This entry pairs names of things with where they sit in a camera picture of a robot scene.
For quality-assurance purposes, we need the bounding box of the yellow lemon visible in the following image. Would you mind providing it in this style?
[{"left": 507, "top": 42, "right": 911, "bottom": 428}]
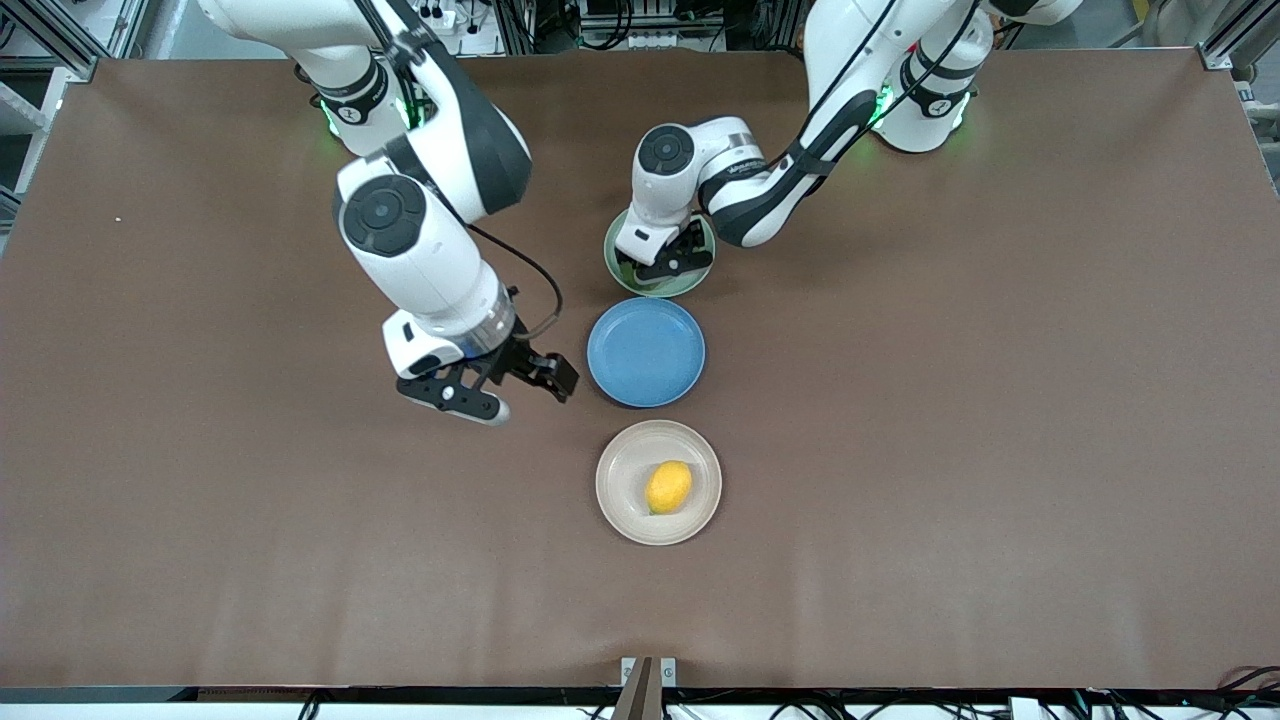
[{"left": 645, "top": 460, "right": 694, "bottom": 516}]

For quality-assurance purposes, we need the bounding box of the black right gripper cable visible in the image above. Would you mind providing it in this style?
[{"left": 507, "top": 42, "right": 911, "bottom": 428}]
[{"left": 468, "top": 224, "right": 565, "bottom": 343}]

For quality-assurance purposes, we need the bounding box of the blue round plate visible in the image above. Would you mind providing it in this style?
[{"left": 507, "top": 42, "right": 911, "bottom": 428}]
[{"left": 586, "top": 297, "right": 707, "bottom": 409}]

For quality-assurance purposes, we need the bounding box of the silver metal bracket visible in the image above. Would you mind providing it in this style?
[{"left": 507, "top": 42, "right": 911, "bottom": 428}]
[{"left": 620, "top": 657, "right": 678, "bottom": 691}]

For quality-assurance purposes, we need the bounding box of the pale green round plate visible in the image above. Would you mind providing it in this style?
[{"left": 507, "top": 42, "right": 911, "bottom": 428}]
[{"left": 603, "top": 208, "right": 717, "bottom": 299}]

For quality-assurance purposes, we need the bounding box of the aluminium frame profile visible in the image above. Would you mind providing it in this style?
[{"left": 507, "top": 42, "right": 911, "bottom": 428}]
[
  {"left": 0, "top": 0, "right": 101, "bottom": 81},
  {"left": 1200, "top": 0, "right": 1280, "bottom": 71}
]

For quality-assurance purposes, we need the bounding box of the brown angled bar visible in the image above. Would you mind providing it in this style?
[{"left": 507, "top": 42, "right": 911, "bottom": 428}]
[{"left": 612, "top": 657, "right": 663, "bottom": 720}]

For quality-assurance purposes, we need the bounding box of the cream round plate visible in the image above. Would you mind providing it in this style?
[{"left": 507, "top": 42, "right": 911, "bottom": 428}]
[{"left": 595, "top": 419, "right": 723, "bottom": 547}]

